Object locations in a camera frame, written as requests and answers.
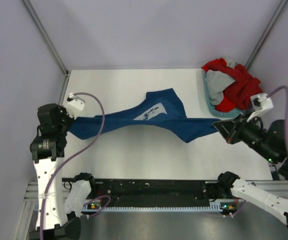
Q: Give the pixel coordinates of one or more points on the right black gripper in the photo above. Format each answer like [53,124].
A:
[226,128]

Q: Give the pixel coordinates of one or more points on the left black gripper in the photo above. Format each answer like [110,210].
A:
[63,112]

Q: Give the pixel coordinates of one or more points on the blue t shirt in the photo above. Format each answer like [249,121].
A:
[165,110]

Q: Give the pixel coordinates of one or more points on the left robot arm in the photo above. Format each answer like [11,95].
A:
[58,218]

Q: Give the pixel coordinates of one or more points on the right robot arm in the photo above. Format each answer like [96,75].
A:
[272,145]

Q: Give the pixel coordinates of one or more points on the light blue laundry basket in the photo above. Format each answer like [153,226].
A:
[212,108]

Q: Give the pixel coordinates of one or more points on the red t shirt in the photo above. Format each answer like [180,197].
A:
[238,94]

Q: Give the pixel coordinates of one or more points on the grey t shirt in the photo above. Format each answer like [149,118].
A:
[218,81]

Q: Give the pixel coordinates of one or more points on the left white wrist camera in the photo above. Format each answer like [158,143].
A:
[74,106]

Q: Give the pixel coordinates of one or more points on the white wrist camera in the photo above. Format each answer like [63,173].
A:
[74,106]
[261,104]

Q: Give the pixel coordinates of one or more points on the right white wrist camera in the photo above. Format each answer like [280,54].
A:
[261,104]

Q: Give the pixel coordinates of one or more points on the light blue cable duct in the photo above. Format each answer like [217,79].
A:
[212,207]

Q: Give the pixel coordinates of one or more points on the aluminium frame rail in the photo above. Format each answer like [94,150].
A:
[278,188]

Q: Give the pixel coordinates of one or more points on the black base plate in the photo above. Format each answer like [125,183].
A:
[157,192]

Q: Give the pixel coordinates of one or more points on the left aluminium corner post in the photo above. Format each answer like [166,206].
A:
[45,36]

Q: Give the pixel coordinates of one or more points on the aluminium corner post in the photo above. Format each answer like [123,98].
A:
[281,8]
[45,36]

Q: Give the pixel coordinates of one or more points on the right aluminium corner post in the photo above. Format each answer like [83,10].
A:
[281,8]

